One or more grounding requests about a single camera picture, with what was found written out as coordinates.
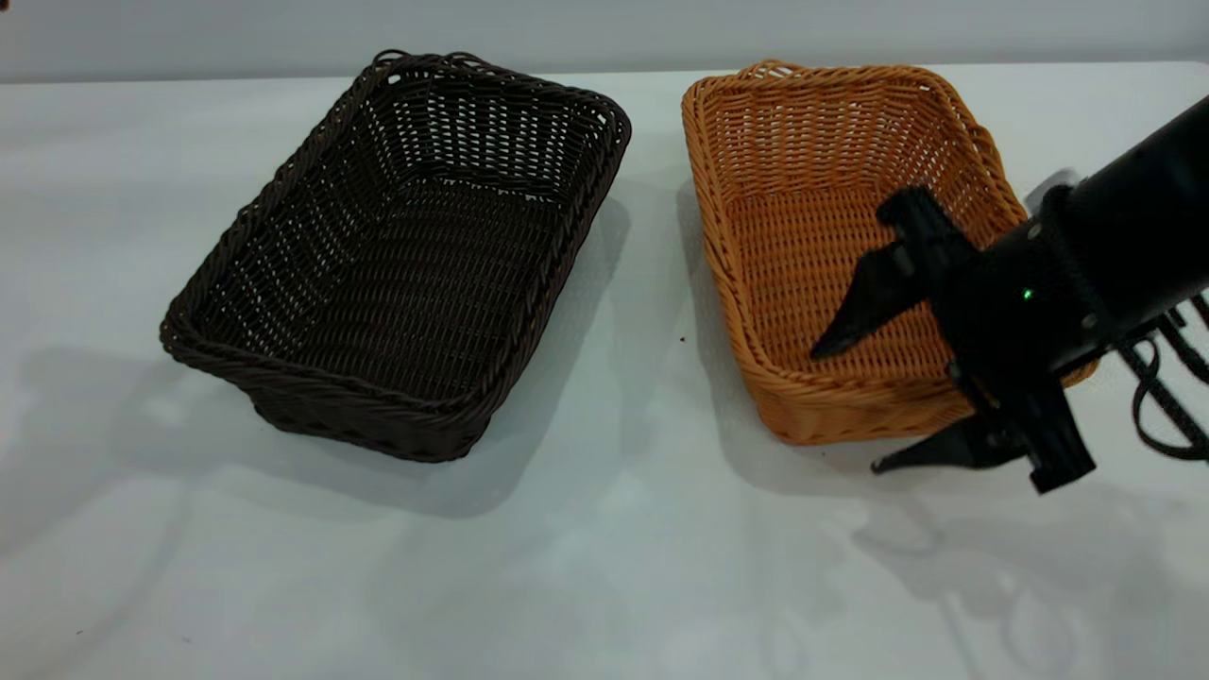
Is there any black wicker basket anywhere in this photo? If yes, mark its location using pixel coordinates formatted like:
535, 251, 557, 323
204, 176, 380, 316
159, 49, 633, 465

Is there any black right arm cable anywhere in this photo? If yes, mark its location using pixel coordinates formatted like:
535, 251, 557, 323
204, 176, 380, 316
1115, 293, 1209, 464

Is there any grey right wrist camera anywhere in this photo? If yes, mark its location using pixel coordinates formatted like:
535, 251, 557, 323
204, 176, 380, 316
1025, 168, 1083, 214

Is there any orange wicker basket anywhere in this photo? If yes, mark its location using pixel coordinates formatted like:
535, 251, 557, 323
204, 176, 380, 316
680, 59, 1101, 448

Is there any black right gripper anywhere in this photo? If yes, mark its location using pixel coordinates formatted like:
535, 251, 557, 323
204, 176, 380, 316
810, 186, 1112, 495

